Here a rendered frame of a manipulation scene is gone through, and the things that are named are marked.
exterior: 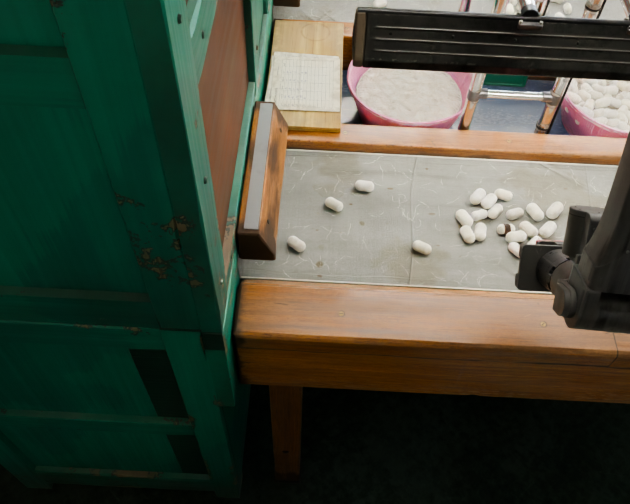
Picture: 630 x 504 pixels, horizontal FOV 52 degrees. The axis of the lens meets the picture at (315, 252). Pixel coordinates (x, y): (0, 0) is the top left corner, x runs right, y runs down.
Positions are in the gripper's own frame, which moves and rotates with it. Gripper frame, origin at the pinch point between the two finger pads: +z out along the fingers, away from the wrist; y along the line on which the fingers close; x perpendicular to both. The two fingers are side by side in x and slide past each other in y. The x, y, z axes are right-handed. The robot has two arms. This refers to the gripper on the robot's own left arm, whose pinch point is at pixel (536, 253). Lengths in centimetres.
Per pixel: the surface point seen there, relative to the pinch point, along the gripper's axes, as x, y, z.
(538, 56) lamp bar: -28.1, 3.1, 0.4
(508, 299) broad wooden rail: 8.7, 2.0, 4.1
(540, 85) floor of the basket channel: -25, -16, 58
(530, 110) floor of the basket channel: -20, -13, 52
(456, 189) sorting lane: -5.5, 7.6, 24.8
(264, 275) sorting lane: 7.9, 41.3, 8.6
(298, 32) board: -34, 39, 52
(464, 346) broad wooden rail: 14.5, 9.8, -2.3
